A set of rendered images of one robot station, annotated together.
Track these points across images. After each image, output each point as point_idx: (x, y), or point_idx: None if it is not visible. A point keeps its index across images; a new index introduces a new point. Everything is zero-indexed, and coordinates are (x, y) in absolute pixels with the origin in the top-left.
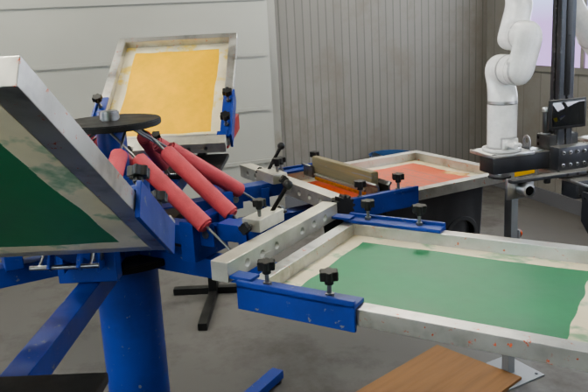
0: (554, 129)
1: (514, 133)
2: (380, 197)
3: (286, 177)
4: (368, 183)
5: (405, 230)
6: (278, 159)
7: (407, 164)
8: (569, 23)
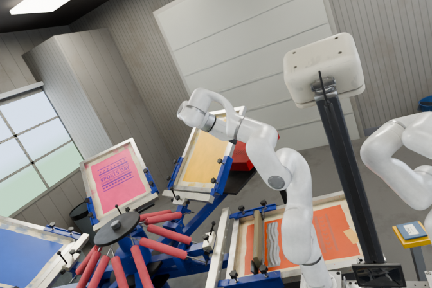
0: (364, 286)
1: (319, 284)
2: (248, 284)
3: (206, 251)
4: (251, 265)
5: None
6: (204, 238)
7: (333, 207)
8: (356, 203)
